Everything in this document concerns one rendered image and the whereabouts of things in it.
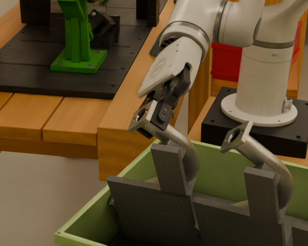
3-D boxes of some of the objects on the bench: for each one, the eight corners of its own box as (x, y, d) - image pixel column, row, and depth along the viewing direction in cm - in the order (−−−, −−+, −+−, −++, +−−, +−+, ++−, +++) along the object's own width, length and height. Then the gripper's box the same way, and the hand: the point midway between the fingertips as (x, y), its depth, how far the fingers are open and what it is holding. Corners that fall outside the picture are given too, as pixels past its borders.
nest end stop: (106, 35, 222) (116, 23, 220) (101, 36, 216) (112, 24, 214) (103, 32, 222) (113, 20, 220) (98, 34, 216) (109, 21, 214)
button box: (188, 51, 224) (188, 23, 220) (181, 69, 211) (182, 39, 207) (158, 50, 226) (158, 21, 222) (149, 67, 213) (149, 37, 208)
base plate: (176, -12, 285) (176, -17, 284) (115, 100, 187) (115, 92, 186) (75, -17, 291) (74, -22, 290) (-35, 89, 194) (-36, 82, 193)
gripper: (229, 40, 118) (199, 125, 107) (171, 78, 130) (140, 158, 120) (195, 13, 115) (161, 97, 105) (140, 54, 128) (104, 133, 117)
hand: (153, 120), depth 113 cm, fingers closed on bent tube, 3 cm apart
